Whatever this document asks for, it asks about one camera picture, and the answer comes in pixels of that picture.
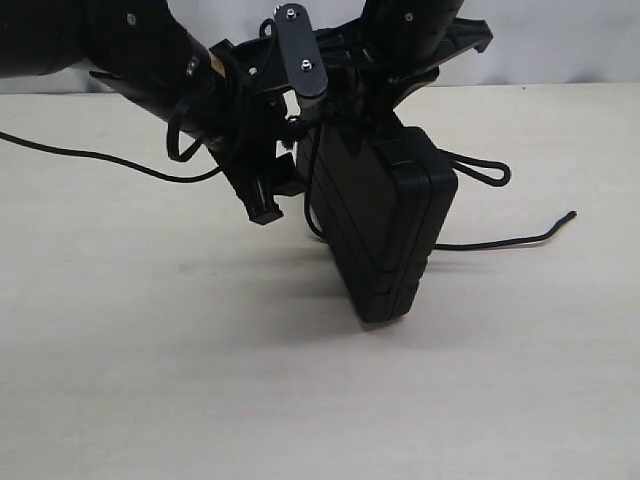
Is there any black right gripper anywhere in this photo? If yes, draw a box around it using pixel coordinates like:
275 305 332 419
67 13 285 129
315 14 494 145

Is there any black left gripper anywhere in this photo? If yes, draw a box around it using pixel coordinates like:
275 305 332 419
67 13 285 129
212 19 305 223

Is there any black plastic carry case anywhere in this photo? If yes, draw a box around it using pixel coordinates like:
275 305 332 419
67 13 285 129
297 125 458 324

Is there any black braided rope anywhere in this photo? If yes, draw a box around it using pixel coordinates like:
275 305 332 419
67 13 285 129
287 117 579 251

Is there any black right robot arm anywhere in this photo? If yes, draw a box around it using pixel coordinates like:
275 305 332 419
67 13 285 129
314 1 494 130

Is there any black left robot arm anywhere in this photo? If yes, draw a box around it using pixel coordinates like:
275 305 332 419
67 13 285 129
1 1 302 225

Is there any white backdrop curtain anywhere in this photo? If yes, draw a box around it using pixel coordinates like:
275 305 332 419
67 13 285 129
0 0 640 96

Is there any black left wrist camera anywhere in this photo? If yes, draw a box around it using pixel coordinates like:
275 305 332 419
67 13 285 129
274 3 329 120

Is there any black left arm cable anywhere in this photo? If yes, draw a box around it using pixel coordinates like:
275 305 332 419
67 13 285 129
0 49 256 184

